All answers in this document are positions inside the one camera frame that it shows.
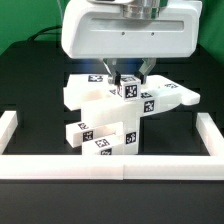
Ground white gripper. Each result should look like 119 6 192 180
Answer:
61 0 202 85

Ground white tagged cube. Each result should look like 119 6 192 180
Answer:
117 76 141 101

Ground white chair back frame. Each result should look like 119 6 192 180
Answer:
63 74 200 128

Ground white chair seat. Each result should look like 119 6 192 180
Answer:
86 113 140 155

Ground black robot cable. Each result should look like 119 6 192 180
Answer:
27 23 64 42

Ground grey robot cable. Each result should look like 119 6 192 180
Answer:
55 0 68 26

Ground white front fence rail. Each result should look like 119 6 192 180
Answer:
0 155 224 180

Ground white fence rail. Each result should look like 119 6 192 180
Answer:
196 113 224 157
0 155 224 180
0 111 18 155

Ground white right fence rail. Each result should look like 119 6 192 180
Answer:
196 113 224 157

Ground white left fence rail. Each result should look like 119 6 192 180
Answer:
0 111 18 155

